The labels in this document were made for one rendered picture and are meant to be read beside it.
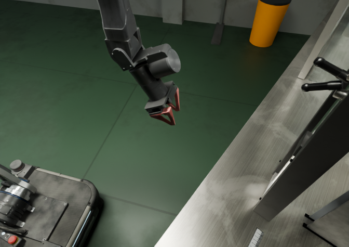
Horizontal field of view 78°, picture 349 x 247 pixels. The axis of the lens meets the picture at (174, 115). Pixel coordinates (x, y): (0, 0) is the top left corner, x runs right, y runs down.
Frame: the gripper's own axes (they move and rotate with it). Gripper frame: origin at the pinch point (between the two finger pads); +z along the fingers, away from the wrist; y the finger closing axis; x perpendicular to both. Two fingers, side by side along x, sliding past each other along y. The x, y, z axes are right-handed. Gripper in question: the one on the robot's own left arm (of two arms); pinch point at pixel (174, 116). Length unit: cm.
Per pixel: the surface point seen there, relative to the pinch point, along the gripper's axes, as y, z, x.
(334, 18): 50, 12, -48
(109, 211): -7, 69, 90
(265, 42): 235, 114, -4
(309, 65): 50, 30, -39
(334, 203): -14.7, 23.7, -36.3
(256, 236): -23.1, 26.9, -17.7
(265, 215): -17.9, 25.5, -20.3
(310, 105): 32, 37, -36
